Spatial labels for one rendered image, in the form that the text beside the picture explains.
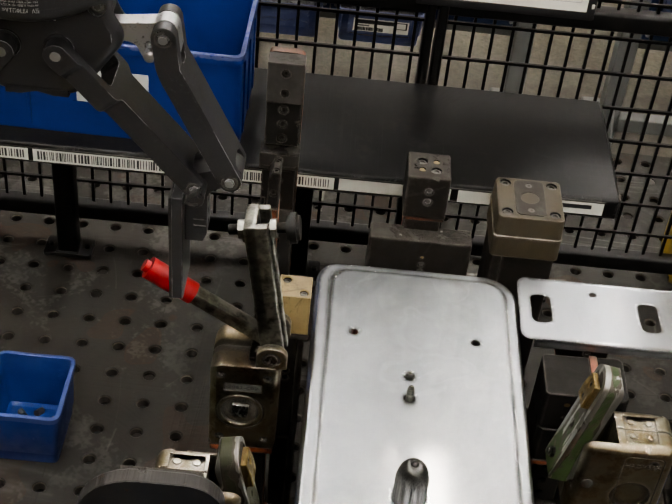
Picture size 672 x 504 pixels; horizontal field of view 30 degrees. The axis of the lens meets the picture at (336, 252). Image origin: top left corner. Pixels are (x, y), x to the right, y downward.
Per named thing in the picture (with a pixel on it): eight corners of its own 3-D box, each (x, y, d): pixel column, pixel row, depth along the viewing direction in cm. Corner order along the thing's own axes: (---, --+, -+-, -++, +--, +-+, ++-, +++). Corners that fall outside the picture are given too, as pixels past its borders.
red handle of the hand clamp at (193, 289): (285, 353, 120) (146, 272, 114) (272, 365, 121) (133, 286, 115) (289, 323, 123) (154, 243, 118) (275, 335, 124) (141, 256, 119)
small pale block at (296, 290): (290, 523, 150) (311, 299, 127) (261, 521, 150) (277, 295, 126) (292, 500, 153) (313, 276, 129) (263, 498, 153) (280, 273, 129)
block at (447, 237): (437, 421, 165) (472, 246, 145) (346, 412, 164) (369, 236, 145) (437, 404, 167) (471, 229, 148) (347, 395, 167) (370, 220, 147)
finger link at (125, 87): (52, 14, 62) (73, -1, 61) (201, 166, 67) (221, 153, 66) (33, 56, 58) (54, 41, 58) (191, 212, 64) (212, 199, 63)
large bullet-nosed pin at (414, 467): (423, 523, 116) (432, 477, 112) (389, 519, 116) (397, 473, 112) (423, 496, 119) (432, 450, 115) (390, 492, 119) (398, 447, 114)
